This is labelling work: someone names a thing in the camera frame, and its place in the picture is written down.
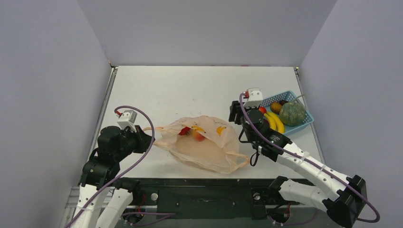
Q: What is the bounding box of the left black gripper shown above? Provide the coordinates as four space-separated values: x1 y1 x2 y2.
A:
115 124 155 160

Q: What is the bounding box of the orange red fake mango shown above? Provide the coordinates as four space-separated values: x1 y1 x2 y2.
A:
259 107 267 115

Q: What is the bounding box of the orange plastic bag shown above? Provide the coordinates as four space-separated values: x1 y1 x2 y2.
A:
154 115 249 174

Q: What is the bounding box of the peach coloured fake peach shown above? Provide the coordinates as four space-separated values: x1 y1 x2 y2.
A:
192 130 206 142

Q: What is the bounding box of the yellow fake banana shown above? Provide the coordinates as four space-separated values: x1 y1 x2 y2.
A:
267 112 285 133
264 114 277 131

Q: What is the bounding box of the bright red fake apple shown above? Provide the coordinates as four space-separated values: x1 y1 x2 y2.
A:
178 127 191 136

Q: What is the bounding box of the green netted fake melon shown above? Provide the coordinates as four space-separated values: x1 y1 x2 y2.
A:
279 102 306 126

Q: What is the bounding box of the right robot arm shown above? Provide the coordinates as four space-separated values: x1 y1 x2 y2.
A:
229 101 367 228

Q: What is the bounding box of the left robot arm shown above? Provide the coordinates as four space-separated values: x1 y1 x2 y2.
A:
65 125 155 228

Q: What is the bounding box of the orange fake fruit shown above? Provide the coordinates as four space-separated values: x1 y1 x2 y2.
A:
270 102 282 114

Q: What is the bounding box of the light blue plastic basket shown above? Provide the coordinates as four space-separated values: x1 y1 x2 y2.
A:
258 91 314 135

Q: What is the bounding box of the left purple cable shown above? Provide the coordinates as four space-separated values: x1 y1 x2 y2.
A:
64 105 156 228

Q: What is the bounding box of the purple cable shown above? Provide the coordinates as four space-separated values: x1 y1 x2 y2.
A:
239 92 381 223
64 105 156 228

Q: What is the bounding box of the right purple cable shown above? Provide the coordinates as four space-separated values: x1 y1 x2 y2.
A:
239 92 381 223

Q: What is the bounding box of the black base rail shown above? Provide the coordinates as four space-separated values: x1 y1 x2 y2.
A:
123 178 320 225

